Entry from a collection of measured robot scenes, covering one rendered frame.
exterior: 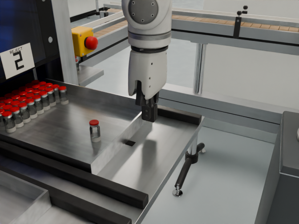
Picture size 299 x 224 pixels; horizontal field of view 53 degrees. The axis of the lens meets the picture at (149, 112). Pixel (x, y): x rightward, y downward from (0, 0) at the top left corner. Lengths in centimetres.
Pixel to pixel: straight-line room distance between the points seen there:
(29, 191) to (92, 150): 16
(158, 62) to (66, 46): 35
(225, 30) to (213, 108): 41
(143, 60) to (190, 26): 90
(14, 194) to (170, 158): 29
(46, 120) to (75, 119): 7
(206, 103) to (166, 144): 97
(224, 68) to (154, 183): 166
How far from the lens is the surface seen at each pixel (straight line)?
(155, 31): 56
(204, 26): 144
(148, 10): 48
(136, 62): 58
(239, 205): 178
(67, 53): 87
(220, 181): 189
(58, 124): 73
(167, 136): 67
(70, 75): 90
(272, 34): 139
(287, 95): 214
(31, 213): 51
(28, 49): 77
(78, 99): 84
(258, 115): 156
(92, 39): 90
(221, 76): 216
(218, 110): 159
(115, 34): 128
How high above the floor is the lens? 126
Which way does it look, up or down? 30 degrees down
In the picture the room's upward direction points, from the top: straight up
